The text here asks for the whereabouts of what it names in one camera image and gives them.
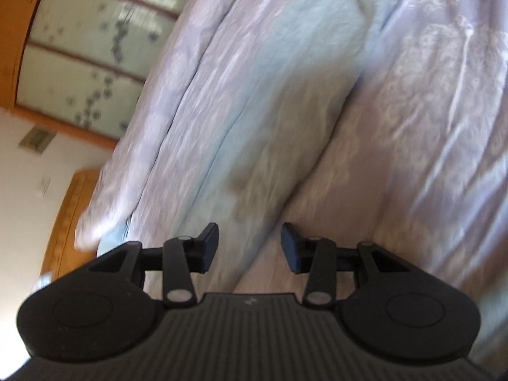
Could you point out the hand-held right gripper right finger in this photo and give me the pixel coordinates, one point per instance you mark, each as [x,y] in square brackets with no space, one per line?
[288,246]

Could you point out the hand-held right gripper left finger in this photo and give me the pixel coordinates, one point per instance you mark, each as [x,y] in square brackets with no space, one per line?
[211,242]

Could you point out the light grey pants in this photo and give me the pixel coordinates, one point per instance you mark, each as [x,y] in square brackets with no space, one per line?
[278,107]

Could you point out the lavender patterned bedspread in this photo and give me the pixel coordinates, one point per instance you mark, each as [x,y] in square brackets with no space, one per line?
[436,127]

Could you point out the wardrobe with frosted glass doors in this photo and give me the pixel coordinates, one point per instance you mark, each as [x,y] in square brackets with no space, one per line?
[99,67]

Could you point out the wall switch plate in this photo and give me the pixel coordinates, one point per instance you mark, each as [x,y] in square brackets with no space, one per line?
[37,139]

